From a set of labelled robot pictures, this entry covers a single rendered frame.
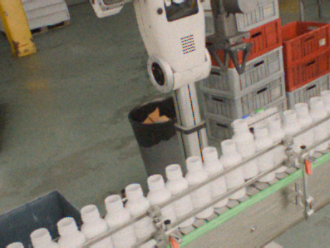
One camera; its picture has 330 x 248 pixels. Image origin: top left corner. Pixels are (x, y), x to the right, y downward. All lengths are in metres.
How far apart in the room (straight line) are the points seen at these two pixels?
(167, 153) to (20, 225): 1.43
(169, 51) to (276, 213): 0.74
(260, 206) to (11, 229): 0.84
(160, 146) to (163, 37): 1.27
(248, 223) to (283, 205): 0.14
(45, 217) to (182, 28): 0.83
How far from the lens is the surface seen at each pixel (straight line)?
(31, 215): 1.71
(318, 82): 4.47
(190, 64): 1.83
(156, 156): 2.97
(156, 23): 1.75
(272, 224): 1.41
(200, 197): 1.22
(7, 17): 8.66
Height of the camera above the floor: 1.72
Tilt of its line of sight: 26 degrees down
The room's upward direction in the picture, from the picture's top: 10 degrees counter-clockwise
